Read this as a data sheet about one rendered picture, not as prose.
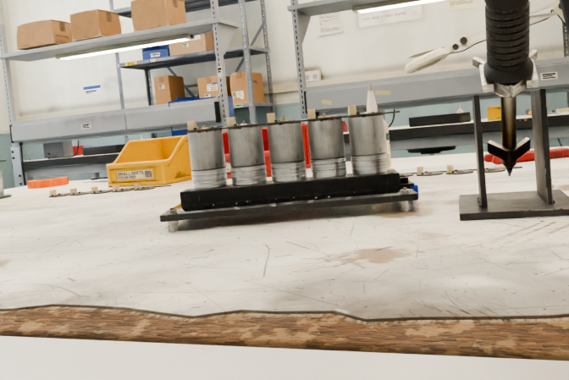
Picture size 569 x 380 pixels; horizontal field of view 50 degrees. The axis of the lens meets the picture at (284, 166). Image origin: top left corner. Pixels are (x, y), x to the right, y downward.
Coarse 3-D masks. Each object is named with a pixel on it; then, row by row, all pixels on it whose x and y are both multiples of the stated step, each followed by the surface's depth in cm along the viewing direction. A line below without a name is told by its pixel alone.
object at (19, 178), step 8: (224, 32) 302; (232, 32) 310; (224, 40) 302; (224, 48) 301; (16, 152) 344; (16, 160) 345; (24, 160) 353; (16, 168) 346; (16, 176) 346; (16, 184) 347; (24, 184) 345
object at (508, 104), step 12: (504, 96) 33; (516, 96) 33; (504, 108) 33; (516, 108) 33; (504, 120) 34; (516, 120) 34; (504, 132) 34; (516, 132) 34; (504, 144) 35; (516, 144) 35
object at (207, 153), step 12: (192, 132) 42; (204, 132) 41; (216, 132) 42; (192, 144) 42; (204, 144) 41; (216, 144) 42; (192, 156) 42; (204, 156) 42; (216, 156) 42; (192, 168) 42; (204, 168) 42; (216, 168) 42; (192, 180) 42; (204, 180) 42; (216, 180) 42
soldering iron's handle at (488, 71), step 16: (496, 0) 29; (512, 0) 29; (528, 0) 30; (496, 16) 30; (512, 16) 29; (528, 16) 30; (496, 32) 30; (512, 32) 30; (528, 32) 30; (496, 48) 31; (512, 48) 30; (528, 48) 31; (496, 64) 31; (512, 64) 31; (528, 64) 31; (496, 80) 32; (512, 80) 31
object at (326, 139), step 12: (312, 120) 41; (324, 120) 41; (336, 120) 41; (312, 132) 41; (324, 132) 41; (336, 132) 41; (312, 144) 41; (324, 144) 41; (336, 144) 41; (312, 156) 42; (324, 156) 41; (336, 156) 41; (312, 168) 42; (324, 168) 41; (336, 168) 41
